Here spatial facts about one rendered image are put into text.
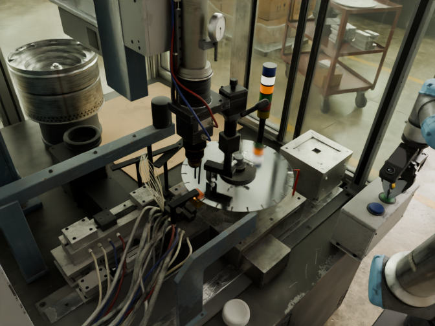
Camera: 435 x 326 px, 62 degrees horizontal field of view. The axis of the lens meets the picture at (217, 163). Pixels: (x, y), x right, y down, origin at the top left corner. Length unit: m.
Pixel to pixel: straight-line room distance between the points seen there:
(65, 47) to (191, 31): 0.93
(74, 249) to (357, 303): 1.44
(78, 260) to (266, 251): 0.50
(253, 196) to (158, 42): 0.48
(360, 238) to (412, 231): 1.39
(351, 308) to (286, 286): 0.97
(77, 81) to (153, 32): 0.68
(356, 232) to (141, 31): 0.79
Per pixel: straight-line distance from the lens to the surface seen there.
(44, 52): 1.60
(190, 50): 0.74
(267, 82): 1.22
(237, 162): 1.03
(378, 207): 1.14
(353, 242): 1.16
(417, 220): 2.60
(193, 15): 0.71
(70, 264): 1.07
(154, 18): 0.73
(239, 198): 0.99
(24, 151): 1.62
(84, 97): 1.41
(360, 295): 2.07
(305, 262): 1.14
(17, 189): 0.96
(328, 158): 1.28
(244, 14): 1.50
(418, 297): 0.88
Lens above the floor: 1.63
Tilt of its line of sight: 39 degrees down
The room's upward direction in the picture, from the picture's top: 3 degrees clockwise
